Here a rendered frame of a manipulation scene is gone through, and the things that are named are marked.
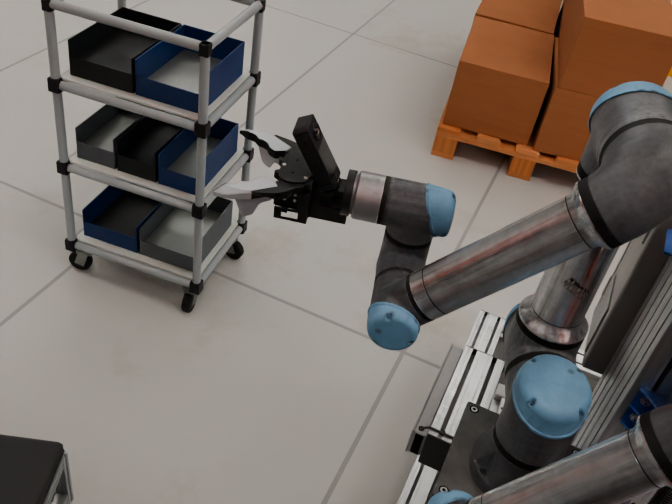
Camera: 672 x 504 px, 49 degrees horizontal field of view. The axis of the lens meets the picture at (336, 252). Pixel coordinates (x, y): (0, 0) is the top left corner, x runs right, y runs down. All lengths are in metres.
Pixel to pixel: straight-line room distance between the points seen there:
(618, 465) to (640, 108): 0.45
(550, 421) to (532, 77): 2.54
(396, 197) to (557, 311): 0.32
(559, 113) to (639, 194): 2.64
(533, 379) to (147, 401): 1.46
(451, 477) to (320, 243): 1.81
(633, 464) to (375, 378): 1.60
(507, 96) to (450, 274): 2.59
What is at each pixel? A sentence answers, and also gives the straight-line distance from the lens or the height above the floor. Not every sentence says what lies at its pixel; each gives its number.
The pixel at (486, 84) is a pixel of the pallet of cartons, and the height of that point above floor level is 0.41.
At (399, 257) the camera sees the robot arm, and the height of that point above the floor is 1.15.
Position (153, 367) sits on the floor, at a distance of 2.46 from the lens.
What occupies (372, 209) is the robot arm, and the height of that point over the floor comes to 1.22.
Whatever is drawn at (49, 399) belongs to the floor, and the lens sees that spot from 2.41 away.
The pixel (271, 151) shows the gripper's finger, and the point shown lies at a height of 1.24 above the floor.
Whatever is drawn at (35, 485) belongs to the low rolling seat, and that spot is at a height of 0.34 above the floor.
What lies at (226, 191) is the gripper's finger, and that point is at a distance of 1.08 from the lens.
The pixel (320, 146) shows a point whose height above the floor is 1.29.
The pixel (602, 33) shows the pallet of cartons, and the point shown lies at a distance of 3.43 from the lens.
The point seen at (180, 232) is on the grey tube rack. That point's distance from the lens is 2.65.
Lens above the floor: 1.85
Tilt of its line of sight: 39 degrees down
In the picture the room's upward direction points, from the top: 11 degrees clockwise
